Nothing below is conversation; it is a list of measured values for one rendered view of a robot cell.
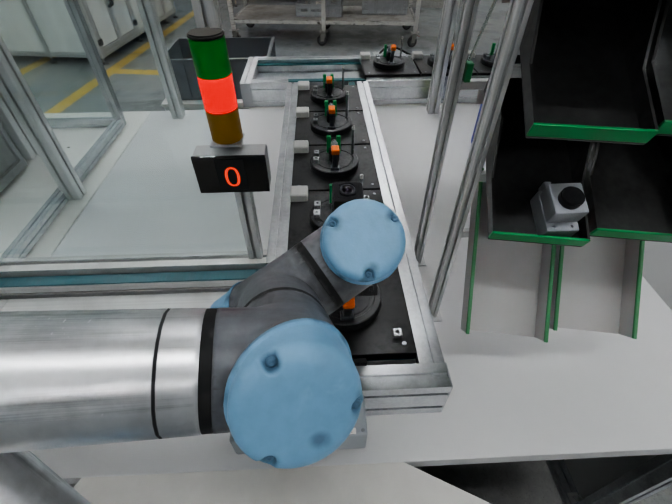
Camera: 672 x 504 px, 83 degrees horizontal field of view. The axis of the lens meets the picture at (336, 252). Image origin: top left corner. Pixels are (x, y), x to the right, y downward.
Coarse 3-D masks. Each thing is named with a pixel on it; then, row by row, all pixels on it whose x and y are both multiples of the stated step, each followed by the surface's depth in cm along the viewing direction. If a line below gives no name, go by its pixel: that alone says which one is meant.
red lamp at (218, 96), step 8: (200, 80) 55; (208, 80) 54; (216, 80) 54; (224, 80) 55; (232, 80) 56; (200, 88) 56; (208, 88) 55; (216, 88) 55; (224, 88) 55; (232, 88) 57; (208, 96) 56; (216, 96) 56; (224, 96) 56; (232, 96) 57; (208, 104) 57; (216, 104) 56; (224, 104) 57; (232, 104) 58; (208, 112) 58; (216, 112) 57; (224, 112) 57
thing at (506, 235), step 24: (504, 120) 63; (504, 144) 61; (528, 144) 61; (552, 144) 61; (576, 144) 58; (504, 168) 60; (528, 168) 59; (552, 168) 59; (576, 168) 57; (504, 192) 58; (528, 192) 58; (504, 216) 57; (528, 216) 56; (504, 240) 56; (528, 240) 54; (552, 240) 54; (576, 240) 53
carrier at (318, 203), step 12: (360, 180) 89; (300, 192) 98; (312, 192) 101; (324, 192) 101; (372, 192) 101; (300, 204) 98; (312, 204) 98; (324, 204) 94; (300, 216) 94; (312, 216) 91; (324, 216) 91; (300, 228) 91; (312, 228) 91; (288, 240) 88; (300, 240) 88
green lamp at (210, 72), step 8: (192, 40) 51; (216, 40) 51; (224, 40) 52; (192, 48) 52; (200, 48) 51; (208, 48) 51; (216, 48) 52; (224, 48) 53; (192, 56) 53; (200, 56) 52; (208, 56) 52; (216, 56) 52; (224, 56) 53; (200, 64) 53; (208, 64) 52; (216, 64) 53; (224, 64) 54; (200, 72) 54; (208, 72) 53; (216, 72) 53; (224, 72) 54
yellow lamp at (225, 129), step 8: (232, 112) 58; (208, 120) 59; (216, 120) 58; (224, 120) 58; (232, 120) 59; (216, 128) 59; (224, 128) 59; (232, 128) 60; (240, 128) 61; (216, 136) 60; (224, 136) 60; (232, 136) 60; (240, 136) 62; (224, 144) 61
